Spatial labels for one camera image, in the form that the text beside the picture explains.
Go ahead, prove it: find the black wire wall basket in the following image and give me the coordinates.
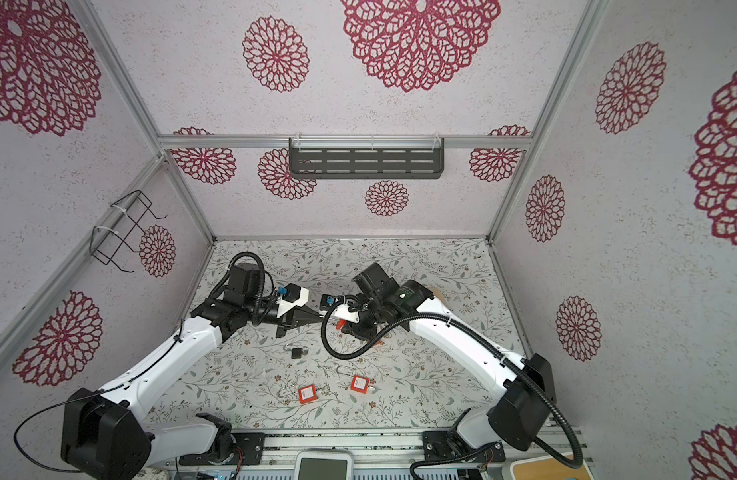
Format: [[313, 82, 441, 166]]
[[88, 189, 166, 274]]

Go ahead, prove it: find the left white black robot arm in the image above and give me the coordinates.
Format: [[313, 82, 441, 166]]
[[60, 252, 322, 479]]

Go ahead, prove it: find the small black padlock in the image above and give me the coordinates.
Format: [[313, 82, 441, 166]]
[[284, 345, 310, 360]]

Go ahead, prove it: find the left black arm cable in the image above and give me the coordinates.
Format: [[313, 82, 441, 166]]
[[12, 317, 186, 475]]

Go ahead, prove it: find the right black corrugated cable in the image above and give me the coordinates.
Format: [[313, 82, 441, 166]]
[[319, 293, 585, 470]]

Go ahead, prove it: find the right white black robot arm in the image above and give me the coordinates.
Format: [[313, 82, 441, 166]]
[[322, 263, 556, 451]]

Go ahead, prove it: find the dark grey wall shelf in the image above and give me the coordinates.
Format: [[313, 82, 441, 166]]
[[288, 137, 445, 180]]

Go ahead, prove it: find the wooden topped white box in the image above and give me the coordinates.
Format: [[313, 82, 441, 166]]
[[501, 456, 593, 480]]

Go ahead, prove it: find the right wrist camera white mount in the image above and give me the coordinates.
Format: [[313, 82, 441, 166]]
[[318, 294, 360, 323]]

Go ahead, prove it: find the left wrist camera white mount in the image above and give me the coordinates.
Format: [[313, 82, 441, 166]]
[[276, 283, 310, 318]]

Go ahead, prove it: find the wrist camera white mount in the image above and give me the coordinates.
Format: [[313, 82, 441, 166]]
[[318, 294, 360, 323], [276, 283, 310, 318]]

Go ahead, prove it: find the white tablet device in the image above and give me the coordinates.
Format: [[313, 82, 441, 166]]
[[292, 449, 354, 480]]

